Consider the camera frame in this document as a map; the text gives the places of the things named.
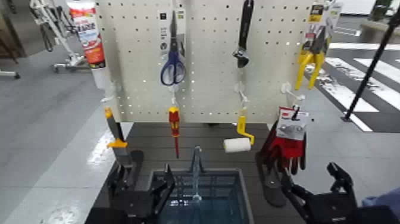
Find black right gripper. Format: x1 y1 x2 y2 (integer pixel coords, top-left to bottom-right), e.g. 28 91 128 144
282 161 359 224

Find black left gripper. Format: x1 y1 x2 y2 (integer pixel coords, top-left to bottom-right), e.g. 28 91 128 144
107 161 176 224

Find red black gloves with card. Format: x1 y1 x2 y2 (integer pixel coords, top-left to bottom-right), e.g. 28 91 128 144
257 105 310 176

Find blue grey plastic crate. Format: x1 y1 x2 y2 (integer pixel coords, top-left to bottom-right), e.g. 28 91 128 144
146 145 255 224

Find black pegboard stand foot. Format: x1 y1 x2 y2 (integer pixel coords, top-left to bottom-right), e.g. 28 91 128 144
123 149 145 189
255 151 287 208

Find red yellow screwdriver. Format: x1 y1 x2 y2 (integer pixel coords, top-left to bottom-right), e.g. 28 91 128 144
168 106 181 159

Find clear plastic pegboard hook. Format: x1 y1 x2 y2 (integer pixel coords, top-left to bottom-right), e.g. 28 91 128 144
280 81 306 101
168 83 182 108
234 81 250 109
101 80 122 102

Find black tripod pole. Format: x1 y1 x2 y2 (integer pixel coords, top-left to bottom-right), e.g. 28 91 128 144
341 8 400 122

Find white pegboard panel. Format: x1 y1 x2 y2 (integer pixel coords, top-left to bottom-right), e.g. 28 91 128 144
95 0 317 125

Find red white sealant cartridge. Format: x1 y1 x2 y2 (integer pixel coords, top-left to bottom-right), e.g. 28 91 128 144
66 0 107 69

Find grey concrete bench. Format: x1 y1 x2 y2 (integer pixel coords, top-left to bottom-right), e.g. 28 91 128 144
358 19 400 44

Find black adjustable wrench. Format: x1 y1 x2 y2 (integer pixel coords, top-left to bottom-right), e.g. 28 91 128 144
232 0 255 69

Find white wheeled stand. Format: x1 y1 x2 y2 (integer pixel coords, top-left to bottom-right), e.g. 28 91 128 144
29 0 92 73

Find brown wooden furniture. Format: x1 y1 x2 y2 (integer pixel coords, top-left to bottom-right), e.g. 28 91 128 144
0 0 26 60

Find yellow handled paint roller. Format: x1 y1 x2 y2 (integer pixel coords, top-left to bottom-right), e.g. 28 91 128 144
223 107 255 154

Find blue handled scissors on card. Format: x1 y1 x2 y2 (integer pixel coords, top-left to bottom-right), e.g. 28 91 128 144
157 8 188 87

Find yellow handled pliers on card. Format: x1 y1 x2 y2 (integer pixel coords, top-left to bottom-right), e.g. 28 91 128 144
294 2 343 91

